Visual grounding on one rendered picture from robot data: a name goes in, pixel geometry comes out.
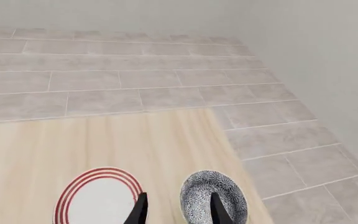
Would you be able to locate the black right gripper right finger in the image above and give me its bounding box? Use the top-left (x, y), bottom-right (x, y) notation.
top-left (209, 192), bottom-right (231, 224)

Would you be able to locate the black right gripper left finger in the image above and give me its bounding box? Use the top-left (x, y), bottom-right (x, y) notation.
top-left (127, 192), bottom-right (149, 224)

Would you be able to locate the white plate with red rings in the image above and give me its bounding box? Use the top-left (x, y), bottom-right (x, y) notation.
top-left (53, 166), bottom-right (144, 224)

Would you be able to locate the black white patterned bowl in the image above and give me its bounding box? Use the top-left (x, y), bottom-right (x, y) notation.
top-left (179, 169), bottom-right (249, 224)

